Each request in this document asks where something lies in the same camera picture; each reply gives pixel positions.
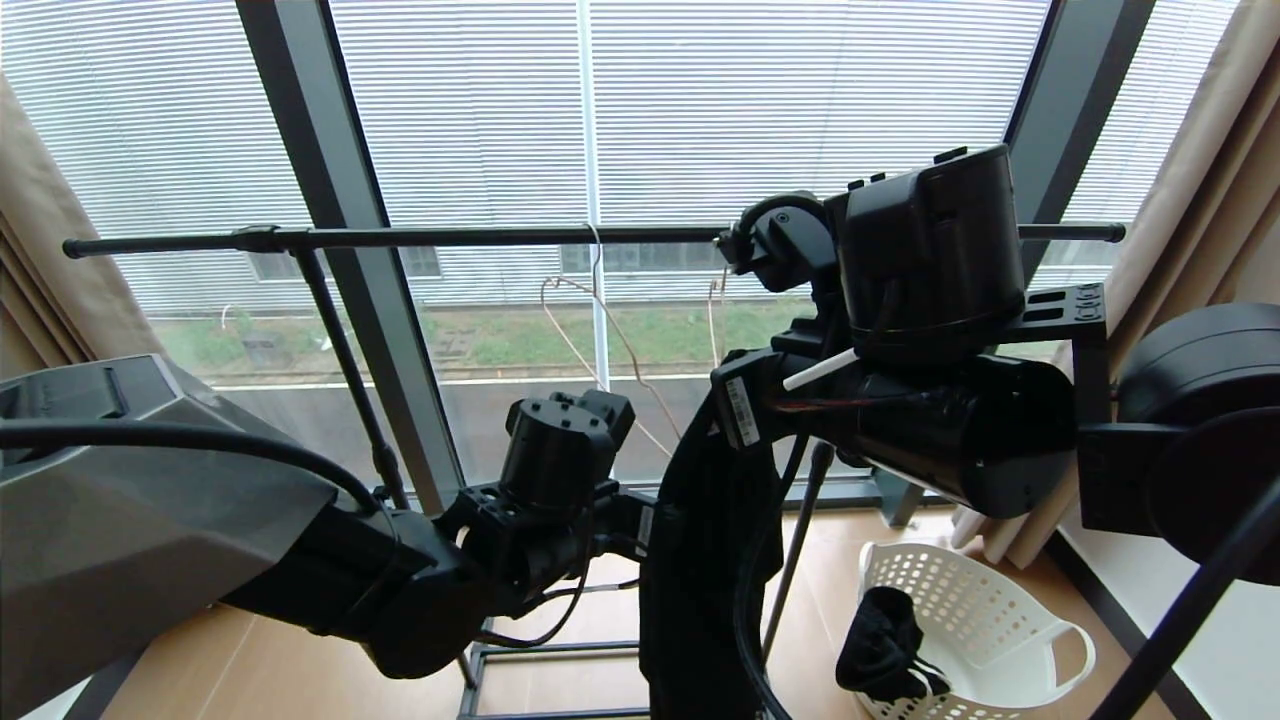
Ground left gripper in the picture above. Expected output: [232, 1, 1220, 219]
[455, 482, 663, 613]

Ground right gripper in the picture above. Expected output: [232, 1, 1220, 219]
[712, 345, 1079, 519]

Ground black garment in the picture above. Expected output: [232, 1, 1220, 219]
[638, 375, 801, 720]

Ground white laundry basket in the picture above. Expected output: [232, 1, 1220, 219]
[855, 540, 1098, 720]

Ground black clothes rack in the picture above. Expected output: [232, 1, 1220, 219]
[62, 222, 1126, 720]

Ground beige curtain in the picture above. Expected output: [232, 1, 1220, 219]
[0, 75, 166, 381]
[950, 0, 1280, 571]

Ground window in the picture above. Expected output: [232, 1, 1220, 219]
[0, 0, 1246, 531]

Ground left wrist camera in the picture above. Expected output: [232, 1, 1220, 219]
[575, 388, 637, 451]

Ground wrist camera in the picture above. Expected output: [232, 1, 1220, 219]
[716, 190, 851, 351]
[575, 388, 637, 451]

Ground black drawstring shorts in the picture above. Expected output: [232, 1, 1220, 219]
[835, 586, 951, 701]

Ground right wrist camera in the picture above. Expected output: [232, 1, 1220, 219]
[716, 190, 851, 351]

